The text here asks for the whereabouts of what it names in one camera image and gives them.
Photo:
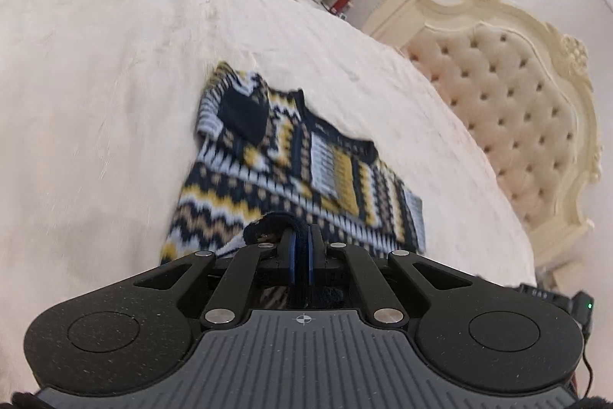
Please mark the red canister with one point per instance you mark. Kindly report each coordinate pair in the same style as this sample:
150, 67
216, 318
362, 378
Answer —
343, 1

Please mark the patterned navy yellow knit sweater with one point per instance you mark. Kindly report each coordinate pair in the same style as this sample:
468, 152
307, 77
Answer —
268, 179

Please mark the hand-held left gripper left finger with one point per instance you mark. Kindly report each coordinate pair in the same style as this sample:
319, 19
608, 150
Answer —
288, 255

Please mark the bed with white bedspread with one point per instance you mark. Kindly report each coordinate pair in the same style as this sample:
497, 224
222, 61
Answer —
96, 102

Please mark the cream tufted headboard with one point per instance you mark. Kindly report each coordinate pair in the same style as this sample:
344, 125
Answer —
503, 102

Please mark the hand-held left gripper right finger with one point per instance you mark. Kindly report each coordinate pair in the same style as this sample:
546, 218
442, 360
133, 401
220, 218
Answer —
316, 255

